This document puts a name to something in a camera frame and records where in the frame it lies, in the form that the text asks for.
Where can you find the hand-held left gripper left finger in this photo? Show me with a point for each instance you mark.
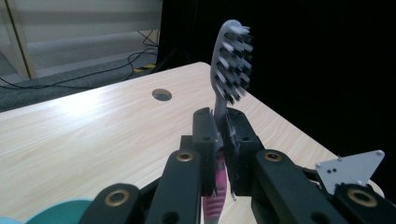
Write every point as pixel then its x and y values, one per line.
pixel 205 137

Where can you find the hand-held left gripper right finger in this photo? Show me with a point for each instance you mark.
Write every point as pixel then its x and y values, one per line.
pixel 243 146

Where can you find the pink grey toothbrush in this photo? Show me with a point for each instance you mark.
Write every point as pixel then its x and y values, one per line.
pixel 232 62

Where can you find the teal cup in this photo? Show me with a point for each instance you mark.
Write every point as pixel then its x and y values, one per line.
pixel 62 213

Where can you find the yellow black floor strip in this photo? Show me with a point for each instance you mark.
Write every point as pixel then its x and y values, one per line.
pixel 145 67

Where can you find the beige vertical wall post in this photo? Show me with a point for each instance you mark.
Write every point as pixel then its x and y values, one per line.
pixel 18 37

